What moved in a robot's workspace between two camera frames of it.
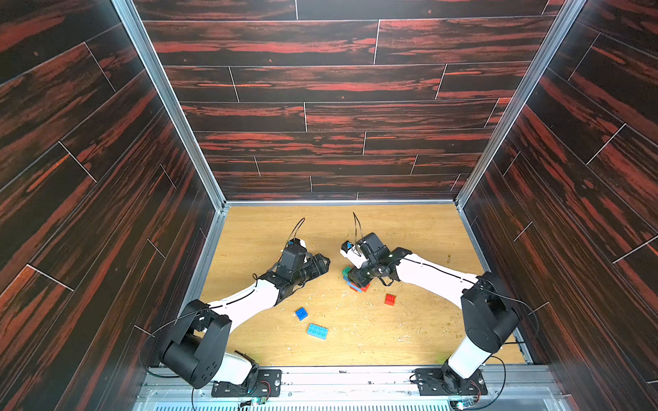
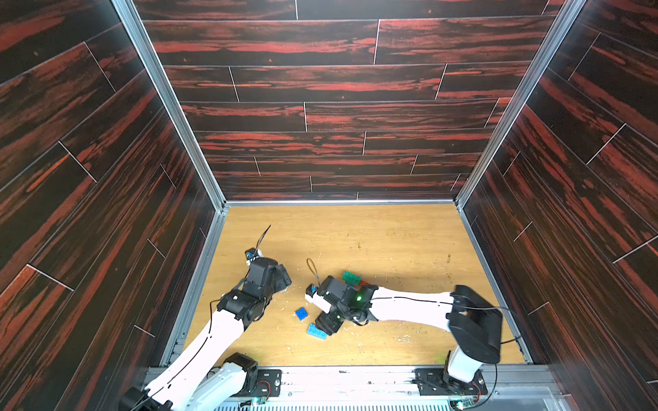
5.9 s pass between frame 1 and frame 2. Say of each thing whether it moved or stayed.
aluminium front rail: stayed
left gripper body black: moved
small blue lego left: stayed
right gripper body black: moved
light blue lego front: stayed
